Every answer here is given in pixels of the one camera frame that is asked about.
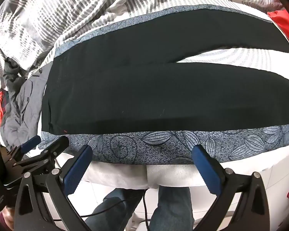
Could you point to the red cloth at right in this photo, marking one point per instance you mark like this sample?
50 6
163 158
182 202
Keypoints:
283 24

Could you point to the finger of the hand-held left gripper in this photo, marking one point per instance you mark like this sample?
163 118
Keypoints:
55 146
30 144

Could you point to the white cabinet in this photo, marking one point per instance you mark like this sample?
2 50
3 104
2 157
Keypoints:
279 204

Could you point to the grey jacket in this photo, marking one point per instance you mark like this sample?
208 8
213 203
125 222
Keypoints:
24 105

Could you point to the person's leg in jeans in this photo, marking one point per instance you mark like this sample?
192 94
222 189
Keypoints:
173 209
115 209

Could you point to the blue leaf print bedsheet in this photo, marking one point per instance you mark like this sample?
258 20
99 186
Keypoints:
147 146

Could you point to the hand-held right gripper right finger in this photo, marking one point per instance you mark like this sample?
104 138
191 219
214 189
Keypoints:
207 170

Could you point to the grey white striped duvet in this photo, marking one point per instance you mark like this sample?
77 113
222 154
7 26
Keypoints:
74 9

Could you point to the black pants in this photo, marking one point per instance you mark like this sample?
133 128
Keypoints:
134 96

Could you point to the person's right leg in jeans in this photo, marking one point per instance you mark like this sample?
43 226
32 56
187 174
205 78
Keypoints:
173 209

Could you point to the person's left leg in jeans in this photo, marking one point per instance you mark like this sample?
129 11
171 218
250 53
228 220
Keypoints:
115 209

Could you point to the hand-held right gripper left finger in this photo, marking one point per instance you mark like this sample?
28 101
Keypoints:
77 169

